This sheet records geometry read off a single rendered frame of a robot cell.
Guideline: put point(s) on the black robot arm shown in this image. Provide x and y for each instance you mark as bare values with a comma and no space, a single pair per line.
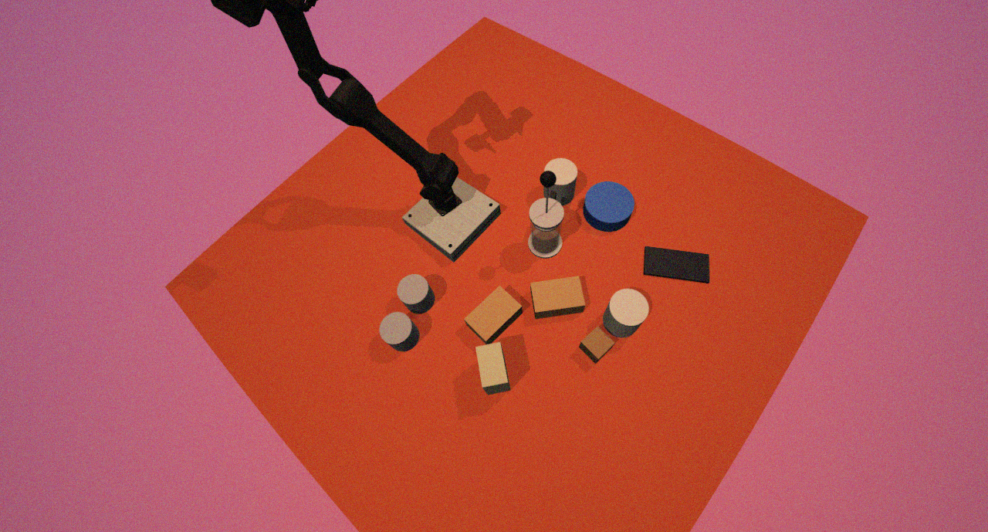
353,104

